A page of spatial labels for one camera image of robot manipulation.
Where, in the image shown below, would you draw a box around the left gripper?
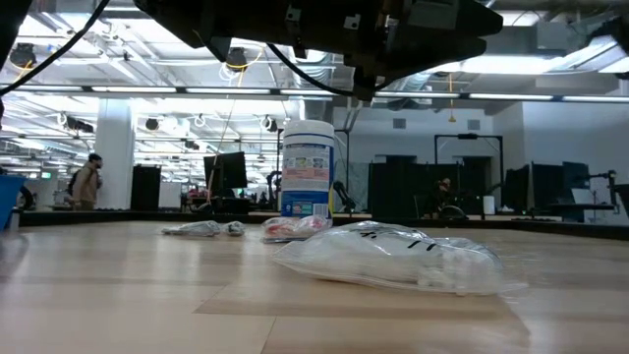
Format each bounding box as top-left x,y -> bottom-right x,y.
283,0 -> 503,102

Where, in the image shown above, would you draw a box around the red toothbrush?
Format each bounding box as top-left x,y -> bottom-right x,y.
260,213 -> 334,245

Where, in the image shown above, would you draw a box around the person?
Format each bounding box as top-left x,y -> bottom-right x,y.
67,152 -> 105,212
428,176 -> 456,218

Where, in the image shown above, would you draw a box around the black partition panels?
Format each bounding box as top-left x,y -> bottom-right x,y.
367,155 -> 502,220

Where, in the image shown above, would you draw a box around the black workstation screens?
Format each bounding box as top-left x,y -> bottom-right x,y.
503,160 -> 591,215

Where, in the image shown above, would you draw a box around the white wipes canister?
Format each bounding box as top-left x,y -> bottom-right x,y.
280,119 -> 337,219

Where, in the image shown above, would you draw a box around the vanity pack in clear bag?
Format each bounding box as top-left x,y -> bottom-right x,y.
271,219 -> 530,297

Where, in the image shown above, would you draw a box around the black background monitor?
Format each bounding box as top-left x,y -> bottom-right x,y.
203,151 -> 249,199

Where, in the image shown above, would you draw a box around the black cabinet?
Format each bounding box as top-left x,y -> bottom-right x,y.
129,164 -> 163,212

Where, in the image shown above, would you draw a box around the white pillar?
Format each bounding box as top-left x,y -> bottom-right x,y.
93,97 -> 137,211

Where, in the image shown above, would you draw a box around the blue plastic bin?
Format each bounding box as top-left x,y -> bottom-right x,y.
0,175 -> 29,233

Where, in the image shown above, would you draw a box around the black gantry frame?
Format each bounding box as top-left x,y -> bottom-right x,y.
432,132 -> 505,171

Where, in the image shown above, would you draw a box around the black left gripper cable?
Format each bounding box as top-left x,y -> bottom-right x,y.
267,42 -> 358,98

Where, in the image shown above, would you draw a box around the ceiling camera with yellow cable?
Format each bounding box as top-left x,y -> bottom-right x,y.
224,46 -> 250,71

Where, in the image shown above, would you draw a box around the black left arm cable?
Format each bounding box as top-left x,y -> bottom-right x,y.
0,0 -> 112,97

